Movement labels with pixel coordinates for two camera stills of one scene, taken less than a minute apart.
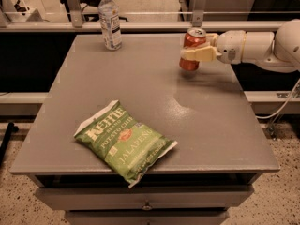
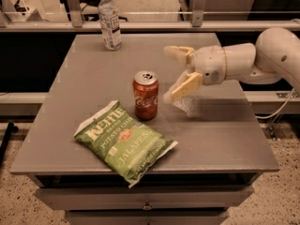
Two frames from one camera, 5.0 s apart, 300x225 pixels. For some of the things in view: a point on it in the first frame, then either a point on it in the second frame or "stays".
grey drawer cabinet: [218, 161] stays
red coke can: [194, 37] -> [145, 95]
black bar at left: [11, 128] stays
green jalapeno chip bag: [127, 147] stays
